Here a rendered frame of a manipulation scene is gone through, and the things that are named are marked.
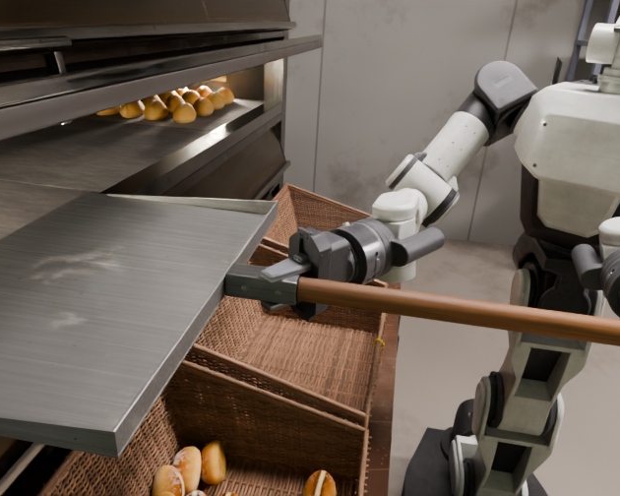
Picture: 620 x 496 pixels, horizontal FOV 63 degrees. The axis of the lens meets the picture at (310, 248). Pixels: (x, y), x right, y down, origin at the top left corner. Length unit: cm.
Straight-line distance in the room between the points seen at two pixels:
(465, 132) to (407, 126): 267
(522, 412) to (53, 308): 109
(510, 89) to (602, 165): 24
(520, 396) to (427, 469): 61
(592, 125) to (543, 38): 281
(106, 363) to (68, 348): 5
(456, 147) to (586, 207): 26
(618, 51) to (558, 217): 30
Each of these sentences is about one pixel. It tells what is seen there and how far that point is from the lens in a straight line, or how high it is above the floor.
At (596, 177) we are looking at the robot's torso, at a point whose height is 127.
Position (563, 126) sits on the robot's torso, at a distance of 105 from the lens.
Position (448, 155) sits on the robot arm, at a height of 127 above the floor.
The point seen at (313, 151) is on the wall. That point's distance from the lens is 381.
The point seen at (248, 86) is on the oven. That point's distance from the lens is 212.
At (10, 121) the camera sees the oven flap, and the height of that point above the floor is 141.
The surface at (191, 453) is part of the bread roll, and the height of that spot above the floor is 66.
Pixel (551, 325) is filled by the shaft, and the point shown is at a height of 120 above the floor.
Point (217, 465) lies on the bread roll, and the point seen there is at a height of 64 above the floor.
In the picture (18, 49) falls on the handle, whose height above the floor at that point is 146.
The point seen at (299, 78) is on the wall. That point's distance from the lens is 373.
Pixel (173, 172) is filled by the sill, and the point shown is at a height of 117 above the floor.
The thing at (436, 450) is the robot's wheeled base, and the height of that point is 17.
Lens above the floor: 151
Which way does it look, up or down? 25 degrees down
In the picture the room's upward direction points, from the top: 4 degrees clockwise
